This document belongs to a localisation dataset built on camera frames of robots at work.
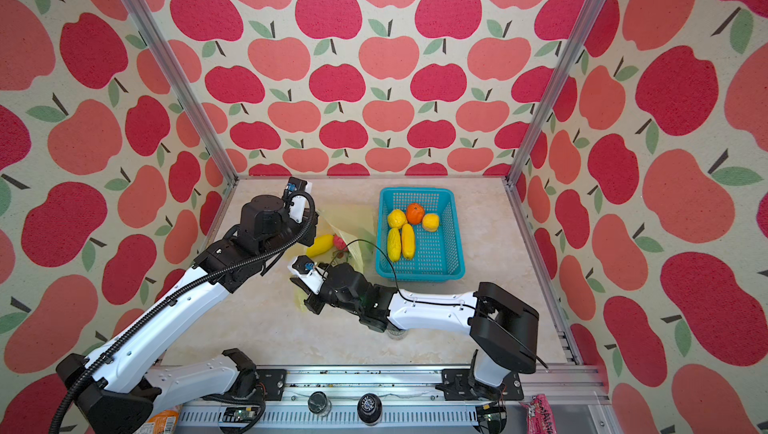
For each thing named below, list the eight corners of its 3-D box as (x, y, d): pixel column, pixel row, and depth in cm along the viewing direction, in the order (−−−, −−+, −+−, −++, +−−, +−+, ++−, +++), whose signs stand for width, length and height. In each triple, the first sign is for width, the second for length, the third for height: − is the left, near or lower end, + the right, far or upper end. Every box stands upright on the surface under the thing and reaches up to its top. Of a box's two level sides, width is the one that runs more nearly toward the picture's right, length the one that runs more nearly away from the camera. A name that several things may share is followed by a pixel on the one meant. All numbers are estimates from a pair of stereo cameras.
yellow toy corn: (387, 263, 99) (387, 255, 95) (387, 235, 106) (387, 226, 102) (400, 263, 99) (401, 255, 95) (399, 235, 106) (400, 226, 102)
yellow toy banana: (402, 260, 99) (403, 253, 96) (401, 229, 107) (401, 222, 104) (414, 260, 99) (416, 253, 96) (412, 229, 107) (413, 222, 104)
